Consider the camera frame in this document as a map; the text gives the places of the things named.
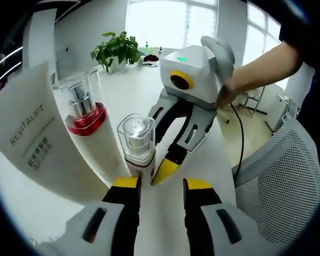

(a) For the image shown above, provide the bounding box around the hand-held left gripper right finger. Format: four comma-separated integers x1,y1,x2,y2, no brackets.
182,178,259,256

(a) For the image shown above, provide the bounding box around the person's black shirt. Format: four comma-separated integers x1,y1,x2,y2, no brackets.
278,15,320,129

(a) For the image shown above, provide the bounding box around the red black bag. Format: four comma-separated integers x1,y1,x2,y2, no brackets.
142,54,159,67

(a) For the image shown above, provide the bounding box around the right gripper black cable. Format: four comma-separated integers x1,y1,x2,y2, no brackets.
229,102,245,177

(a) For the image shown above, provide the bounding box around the bright window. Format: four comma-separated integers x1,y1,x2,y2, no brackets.
125,0,283,51

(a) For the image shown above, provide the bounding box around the person's right hand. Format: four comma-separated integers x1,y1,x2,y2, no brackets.
217,69,245,107

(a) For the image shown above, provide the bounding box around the small white red-label bottle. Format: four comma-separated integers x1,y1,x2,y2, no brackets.
116,114,157,185

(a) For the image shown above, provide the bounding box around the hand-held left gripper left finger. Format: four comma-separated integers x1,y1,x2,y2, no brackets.
66,175,142,256

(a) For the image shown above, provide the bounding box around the potted green plant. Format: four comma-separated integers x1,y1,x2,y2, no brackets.
90,31,142,73

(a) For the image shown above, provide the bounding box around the tall white red-collared bottle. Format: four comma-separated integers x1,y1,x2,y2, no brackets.
52,68,133,178

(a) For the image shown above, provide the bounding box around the grey mesh office chair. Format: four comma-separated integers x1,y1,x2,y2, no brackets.
230,117,320,245

